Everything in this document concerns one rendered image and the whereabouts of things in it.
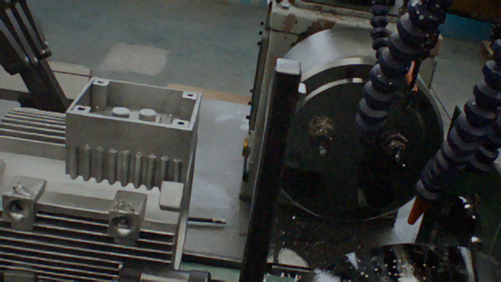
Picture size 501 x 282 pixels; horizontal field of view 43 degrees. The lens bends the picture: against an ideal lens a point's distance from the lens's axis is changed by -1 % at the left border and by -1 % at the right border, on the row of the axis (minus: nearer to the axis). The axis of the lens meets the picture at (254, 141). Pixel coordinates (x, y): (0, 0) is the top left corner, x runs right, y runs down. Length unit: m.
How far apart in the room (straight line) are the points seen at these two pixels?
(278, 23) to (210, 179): 0.35
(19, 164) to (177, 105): 0.18
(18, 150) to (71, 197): 0.08
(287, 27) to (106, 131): 0.51
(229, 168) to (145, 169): 0.67
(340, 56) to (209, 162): 0.52
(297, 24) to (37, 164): 0.54
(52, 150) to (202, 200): 0.55
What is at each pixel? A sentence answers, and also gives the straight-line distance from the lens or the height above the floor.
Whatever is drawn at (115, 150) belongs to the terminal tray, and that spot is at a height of 1.11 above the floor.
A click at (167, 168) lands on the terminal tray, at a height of 1.10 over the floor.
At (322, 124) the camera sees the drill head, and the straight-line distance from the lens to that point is 0.85.
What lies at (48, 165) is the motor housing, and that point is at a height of 1.08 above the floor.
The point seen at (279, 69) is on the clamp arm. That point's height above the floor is 1.25.
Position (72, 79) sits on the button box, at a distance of 0.92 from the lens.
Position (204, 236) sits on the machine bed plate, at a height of 0.80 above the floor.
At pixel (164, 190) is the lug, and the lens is 0.62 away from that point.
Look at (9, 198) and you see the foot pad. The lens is 0.63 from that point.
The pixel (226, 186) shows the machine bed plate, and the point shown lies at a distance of 1.23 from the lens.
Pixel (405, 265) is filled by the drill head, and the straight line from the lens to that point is 0.44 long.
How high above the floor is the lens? 1.40
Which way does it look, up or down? 25 degrees down
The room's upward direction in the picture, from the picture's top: 9 degrees clockwise
